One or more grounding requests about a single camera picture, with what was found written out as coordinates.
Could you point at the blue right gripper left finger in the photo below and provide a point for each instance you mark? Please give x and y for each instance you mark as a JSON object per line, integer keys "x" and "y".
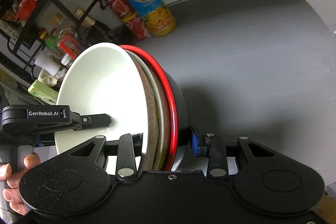
{"x": 129, "y": 147}

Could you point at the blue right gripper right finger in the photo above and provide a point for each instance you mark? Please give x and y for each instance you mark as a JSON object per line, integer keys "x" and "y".
{"x": 213, "y": 148}

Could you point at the brown speckled bowl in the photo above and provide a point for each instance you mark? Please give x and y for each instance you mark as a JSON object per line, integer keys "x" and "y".
{"x": 157, "y": 116}

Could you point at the person's left hand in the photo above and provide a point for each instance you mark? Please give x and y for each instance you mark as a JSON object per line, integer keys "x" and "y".
{"x": 11, "y": 195}

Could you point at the green cardboard box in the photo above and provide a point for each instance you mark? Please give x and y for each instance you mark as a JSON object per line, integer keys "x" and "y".
{"x": 43, "y": 92}

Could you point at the red soda can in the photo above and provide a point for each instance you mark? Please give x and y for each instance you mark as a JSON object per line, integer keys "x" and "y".
{"x": 135, "y": 24}
{"x": 121, "y": 8}

